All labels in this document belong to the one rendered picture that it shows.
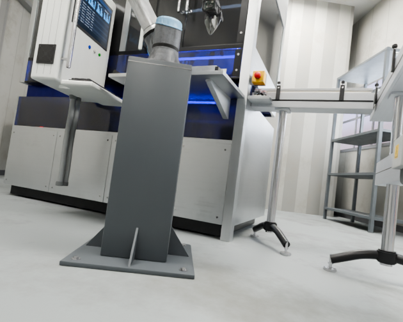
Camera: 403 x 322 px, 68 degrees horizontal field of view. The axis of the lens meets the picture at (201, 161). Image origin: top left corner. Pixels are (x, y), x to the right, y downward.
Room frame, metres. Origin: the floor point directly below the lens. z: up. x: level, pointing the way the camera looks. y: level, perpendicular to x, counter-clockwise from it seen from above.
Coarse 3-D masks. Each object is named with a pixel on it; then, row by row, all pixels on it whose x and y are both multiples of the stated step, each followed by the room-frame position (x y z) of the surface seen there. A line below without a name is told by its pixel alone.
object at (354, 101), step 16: (272, 96) 1.81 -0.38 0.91; (288, 96) 1.77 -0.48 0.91; (304, 96) 1.73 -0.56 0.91; (320, 96) 1.70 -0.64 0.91; (336, 96) 1.66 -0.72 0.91; (352, 96) 1.63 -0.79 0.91; (368, 96) 1.60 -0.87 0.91; (304, 112) 1.85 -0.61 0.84; (320, 112) 1.80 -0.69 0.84; (336, 112) 1.75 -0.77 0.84; (352, 112) 1.71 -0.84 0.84; (368, 112) 1.67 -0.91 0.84
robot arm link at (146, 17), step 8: (128, 0) 1.34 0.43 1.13; (136, 0) 1.31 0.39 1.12; (144, 0) 1.32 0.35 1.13; (136, 8) 1.32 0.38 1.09; (144, 8) 1.32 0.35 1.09; (136, 16) 1.35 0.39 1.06; (144, 16) 1.32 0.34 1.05; (152, 16) 1.33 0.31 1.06; (144, 24) 1.34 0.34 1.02; (152, 24) 1.33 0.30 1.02; (144, 32) 1.35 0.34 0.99; (152, 32) 1.33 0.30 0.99
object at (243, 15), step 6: (246, 0) 1.79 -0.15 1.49; (246, 6) 1.79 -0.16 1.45; (246, 12) 1.79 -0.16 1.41; (240, 18) 1.81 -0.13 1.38; (246, 18) 1.79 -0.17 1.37; (240, 24) 1.80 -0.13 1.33; (240, 30) 1.80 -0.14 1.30; (240, 36) 1.80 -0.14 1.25; (240, 42) 1.80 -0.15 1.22; (240, 54) 1.79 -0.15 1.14; (234, 60) 1.80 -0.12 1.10; (240, 60) 1.79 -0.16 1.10; (234, 66) 1.80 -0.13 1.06; (240, 66) 1.79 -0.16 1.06; (234, 72) 1.80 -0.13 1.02
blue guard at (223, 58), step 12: (240, 48) 1.79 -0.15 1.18; (108, 60) 2.20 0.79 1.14; (120, 60) 2.15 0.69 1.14; (180, 60) 1.95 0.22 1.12; (192, 60) 1.92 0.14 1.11; (204, 60) 1.88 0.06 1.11; (216, 60) 1.85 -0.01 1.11; (228, 60) 1.82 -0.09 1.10; (108, 72) 2.19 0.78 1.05; (120, 72) 2.15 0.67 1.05; (228, 72) 1.81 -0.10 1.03; (240, 72) 1.79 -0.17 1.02
